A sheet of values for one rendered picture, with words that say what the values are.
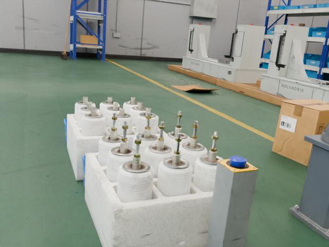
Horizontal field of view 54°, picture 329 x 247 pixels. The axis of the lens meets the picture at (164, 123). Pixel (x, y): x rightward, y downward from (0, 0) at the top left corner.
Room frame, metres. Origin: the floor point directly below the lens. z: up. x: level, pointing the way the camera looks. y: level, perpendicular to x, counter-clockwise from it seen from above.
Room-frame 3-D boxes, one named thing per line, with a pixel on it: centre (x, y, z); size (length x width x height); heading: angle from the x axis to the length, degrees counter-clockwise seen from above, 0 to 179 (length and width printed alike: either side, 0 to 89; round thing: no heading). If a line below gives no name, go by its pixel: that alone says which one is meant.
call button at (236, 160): (0.72, -0.18, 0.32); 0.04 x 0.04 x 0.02
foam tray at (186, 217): (0.96, 0.01, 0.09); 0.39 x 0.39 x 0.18; 25
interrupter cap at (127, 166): (0.80, 0.06, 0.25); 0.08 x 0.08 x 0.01
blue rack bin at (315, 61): (6.50, -2.98, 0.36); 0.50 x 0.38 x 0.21; 113
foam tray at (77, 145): (1.44, 0.23, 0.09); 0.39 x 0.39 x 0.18; 23
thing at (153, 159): (0.96, 0.01, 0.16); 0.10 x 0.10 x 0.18
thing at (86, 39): (6.60, 1.64, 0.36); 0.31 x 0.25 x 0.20; 113
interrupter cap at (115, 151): (0.91, 0.11, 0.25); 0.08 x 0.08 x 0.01
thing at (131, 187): (0.80, 0.06, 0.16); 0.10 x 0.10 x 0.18
